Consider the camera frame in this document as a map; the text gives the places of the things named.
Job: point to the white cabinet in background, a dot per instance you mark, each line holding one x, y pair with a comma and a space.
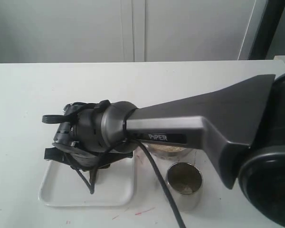
45, 31

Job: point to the small steel cup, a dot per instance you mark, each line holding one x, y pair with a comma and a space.
185, 183

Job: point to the white rectangular plastic tray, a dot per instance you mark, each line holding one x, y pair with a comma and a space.
114, 187

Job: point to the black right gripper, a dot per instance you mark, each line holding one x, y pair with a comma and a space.
83, 132

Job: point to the wide steel rice bowl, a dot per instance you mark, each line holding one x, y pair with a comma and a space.
168, 152

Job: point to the white rice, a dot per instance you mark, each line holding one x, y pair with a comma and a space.
163, 148

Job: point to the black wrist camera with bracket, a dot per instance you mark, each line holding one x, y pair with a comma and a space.
77, 157

